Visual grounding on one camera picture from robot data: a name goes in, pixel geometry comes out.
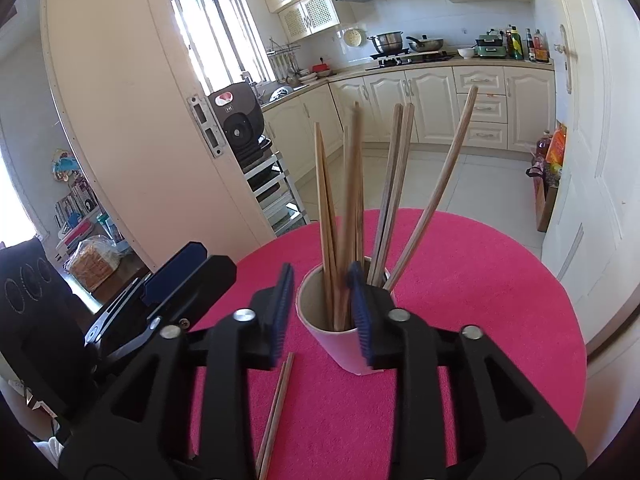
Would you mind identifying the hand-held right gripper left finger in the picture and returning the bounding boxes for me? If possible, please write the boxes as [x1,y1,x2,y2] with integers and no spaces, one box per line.
[60,262,295,480]

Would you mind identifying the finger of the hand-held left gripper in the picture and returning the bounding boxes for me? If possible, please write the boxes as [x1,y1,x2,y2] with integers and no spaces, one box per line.
[84,242,207,346]
[150,255,238,333]

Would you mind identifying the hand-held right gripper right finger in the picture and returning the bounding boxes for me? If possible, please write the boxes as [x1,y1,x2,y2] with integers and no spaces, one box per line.
[347,261,588,480]

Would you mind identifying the pink cup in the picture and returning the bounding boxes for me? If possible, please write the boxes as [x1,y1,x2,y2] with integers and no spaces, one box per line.
[296,256,398,377]

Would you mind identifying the long bamboo chopstick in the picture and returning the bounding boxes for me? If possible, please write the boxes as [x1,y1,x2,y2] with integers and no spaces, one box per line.
[254,352,296,480]
[336,101,367,333]

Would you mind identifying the pile of wooden chopsticks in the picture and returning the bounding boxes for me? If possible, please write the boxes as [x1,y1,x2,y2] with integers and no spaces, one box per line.
[312,84,480,333]

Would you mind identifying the bagged bread loaf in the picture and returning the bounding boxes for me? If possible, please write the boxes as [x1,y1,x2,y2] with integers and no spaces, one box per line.
[66,236,124,292]

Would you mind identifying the cluttered shelf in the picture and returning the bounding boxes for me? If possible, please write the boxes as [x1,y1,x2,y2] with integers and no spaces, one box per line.
[49,149,123,261]

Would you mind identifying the metal kitchen rack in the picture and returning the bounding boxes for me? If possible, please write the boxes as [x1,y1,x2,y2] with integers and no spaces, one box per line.
[240,137,309,237]

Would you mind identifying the pink round tablecloth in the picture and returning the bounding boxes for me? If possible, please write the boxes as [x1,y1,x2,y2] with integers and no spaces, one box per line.
[190,207,588,480]

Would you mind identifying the black chair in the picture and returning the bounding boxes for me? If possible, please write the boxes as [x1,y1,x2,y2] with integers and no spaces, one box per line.
[0,237,101,413]

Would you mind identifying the metal door lock plate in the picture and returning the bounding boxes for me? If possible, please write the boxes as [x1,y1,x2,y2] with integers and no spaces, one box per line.
[187,95,226,159]

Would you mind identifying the black grey kitchen appliance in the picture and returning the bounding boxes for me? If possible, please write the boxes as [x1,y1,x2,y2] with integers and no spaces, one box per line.
[207,82,266,162]

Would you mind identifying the cream sliding door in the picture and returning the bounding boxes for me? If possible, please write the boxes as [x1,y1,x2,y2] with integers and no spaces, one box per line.
[40,0,276,271]

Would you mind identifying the cardboard box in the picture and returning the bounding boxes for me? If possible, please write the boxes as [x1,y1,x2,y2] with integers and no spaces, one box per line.
[531,160,559,234]

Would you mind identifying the cream lower kitchen cabinets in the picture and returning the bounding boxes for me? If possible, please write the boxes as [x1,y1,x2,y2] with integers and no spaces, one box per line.
[260,62,557,186]

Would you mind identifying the kitchen window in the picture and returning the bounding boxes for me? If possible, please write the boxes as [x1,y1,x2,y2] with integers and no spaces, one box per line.
[170,0,277,97]

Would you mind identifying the hanging utensil rack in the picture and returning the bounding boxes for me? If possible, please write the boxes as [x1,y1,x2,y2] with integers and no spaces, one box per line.
[267,40,301,84]

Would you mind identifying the gas stove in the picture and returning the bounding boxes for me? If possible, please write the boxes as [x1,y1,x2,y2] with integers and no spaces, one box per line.
[365,52,454,71]

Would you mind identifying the orange snack bags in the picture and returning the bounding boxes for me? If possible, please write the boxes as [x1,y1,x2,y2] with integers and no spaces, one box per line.
[545,122,569,167]

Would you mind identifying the steel pot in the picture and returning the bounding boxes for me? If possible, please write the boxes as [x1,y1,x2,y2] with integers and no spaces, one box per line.
[367,31,405,55]

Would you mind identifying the dark wok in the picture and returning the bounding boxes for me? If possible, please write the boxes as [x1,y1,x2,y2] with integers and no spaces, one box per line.
[406,35,445,54]

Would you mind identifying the green countertop appliance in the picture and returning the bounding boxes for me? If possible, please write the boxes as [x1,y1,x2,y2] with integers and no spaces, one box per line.
[475,32,509,59]

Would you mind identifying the white door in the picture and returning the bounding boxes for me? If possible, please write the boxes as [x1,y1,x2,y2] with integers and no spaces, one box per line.
[540,0,640,351]

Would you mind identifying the white door handle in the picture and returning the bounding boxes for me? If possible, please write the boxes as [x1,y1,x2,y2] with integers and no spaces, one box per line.
[557,25,576,94]

